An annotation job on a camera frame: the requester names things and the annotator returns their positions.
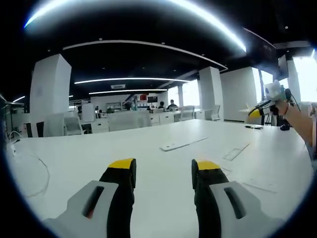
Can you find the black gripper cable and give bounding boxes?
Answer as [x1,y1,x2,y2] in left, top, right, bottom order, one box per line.
[285,88,302,113]

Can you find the short ceiling line light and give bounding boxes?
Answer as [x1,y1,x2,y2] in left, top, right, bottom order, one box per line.
[88,88,168,95]

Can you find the row of white office desks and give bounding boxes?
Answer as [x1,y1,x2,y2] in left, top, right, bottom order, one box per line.
[79,109,201,134]

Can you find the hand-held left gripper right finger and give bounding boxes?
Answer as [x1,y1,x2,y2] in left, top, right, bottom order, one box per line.
[191,159,286,238]

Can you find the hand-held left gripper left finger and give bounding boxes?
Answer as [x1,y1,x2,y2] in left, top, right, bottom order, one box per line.
[44,158,137,238]

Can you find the long ceiling line light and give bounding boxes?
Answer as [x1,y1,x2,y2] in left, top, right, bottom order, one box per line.
[74,77,190,84]

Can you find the person's right hand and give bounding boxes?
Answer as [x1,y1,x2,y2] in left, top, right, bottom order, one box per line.
[271,100,289,116]

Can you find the thin white cable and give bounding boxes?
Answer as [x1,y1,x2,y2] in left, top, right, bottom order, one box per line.
[6,145,51,198]

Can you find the white socket holder cover plate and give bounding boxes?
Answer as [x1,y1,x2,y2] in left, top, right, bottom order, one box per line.
[222,142,251,161]
[242,181,278,194]

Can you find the white office chair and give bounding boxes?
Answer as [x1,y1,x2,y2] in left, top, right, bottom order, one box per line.
[63,116,84,136]
[180,106,195,122]
[211,104,221,121]

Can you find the black desk panel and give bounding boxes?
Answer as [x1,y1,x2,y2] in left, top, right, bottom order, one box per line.
[24,120,45,138]

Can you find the white pillar beside window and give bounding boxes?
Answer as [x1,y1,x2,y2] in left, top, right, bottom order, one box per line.
[198,66,225,122]

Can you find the long white socket holder strip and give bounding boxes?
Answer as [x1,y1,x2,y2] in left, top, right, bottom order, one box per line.
[159,137,209,152]

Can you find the wide white pillar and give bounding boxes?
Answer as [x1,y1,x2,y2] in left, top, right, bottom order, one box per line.
[29,54,73,137]

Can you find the long curved ceiling light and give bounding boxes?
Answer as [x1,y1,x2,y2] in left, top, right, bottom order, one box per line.
[24,0,247,53]

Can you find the black hanging display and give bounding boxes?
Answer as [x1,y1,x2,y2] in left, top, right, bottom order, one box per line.
[242,26,278,69]

